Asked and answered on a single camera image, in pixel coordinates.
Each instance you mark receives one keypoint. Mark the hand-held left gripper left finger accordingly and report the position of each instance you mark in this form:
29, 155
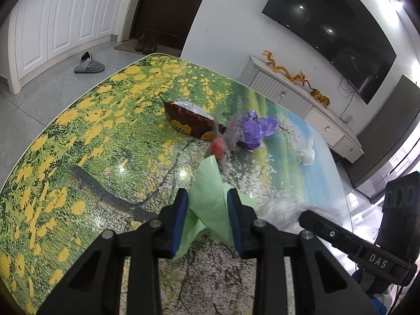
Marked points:
180, 223

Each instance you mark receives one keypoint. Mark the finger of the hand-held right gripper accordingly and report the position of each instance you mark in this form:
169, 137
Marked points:
344, 243

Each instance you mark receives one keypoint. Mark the clear plastic bag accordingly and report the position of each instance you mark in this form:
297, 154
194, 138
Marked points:
282, 211

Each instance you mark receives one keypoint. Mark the white power strip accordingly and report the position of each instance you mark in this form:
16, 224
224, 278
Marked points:
351, 119

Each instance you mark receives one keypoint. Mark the brown shoe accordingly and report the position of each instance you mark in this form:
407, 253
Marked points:
140, 43
151, 45

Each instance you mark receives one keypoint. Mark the grey double-door refrigerator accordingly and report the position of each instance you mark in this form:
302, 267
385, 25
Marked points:
390, 118

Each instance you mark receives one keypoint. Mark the purple foil wrapper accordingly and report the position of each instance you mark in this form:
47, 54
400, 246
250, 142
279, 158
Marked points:
256, 131

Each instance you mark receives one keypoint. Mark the white television cabinet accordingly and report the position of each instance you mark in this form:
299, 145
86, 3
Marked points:
295, 105

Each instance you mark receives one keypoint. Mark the black wall television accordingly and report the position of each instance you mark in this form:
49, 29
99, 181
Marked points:
334, 26

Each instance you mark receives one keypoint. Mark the brown door mat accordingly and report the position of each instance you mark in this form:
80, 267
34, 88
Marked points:
164, 52

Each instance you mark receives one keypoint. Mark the blue cloth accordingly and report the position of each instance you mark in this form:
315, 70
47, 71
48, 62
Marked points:
377, 303

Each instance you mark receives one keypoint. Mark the clear wrapper with red print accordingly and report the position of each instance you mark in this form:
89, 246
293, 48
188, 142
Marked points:
218, 147

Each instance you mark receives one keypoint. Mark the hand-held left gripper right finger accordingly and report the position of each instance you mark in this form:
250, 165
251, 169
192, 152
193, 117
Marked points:
234, 223

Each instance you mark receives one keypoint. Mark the white tissue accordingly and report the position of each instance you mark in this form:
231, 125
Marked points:
306, 154

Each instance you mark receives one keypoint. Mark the brown snack bag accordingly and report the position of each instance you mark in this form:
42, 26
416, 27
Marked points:
187, 118

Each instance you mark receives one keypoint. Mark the green plastic bag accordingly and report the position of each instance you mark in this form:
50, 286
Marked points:
210, 200

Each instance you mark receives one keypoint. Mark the golden tiger figurine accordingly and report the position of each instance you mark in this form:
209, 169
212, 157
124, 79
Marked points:
321, 97

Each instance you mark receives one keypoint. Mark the golden dragon figurine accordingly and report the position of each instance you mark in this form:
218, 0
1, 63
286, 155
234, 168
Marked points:
282, 69

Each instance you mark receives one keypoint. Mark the grey slipper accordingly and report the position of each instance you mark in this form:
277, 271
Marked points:
88, 64

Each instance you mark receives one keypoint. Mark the white lower shoe cabinet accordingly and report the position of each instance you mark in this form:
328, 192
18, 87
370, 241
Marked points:
65, 23

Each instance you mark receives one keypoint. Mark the dark brown entrance door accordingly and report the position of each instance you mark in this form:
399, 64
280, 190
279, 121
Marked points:
167, 10

